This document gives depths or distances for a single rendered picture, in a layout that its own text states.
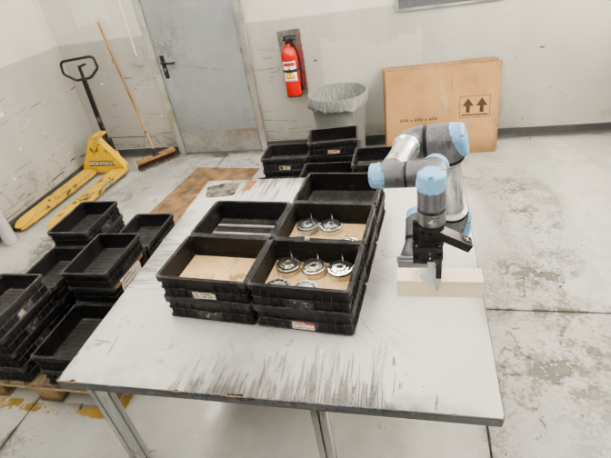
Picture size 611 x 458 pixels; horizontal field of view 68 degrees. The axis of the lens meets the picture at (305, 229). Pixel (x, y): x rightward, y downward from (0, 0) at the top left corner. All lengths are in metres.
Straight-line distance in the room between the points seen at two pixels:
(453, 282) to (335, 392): 0.56
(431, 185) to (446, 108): 3.45
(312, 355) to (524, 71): 3.70
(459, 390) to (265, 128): 3.97
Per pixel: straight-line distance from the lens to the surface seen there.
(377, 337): 1.77
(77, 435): 2.83
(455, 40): 4.67
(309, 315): 1.73
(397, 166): 1.30
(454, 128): 1.65
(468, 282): 1.38
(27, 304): 2.93
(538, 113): 5.00
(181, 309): 2.01
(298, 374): 1.69
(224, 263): 2.04
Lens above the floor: 2.00
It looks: 33 degrees down
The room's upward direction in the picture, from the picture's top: 10 degrees counter-clockwise
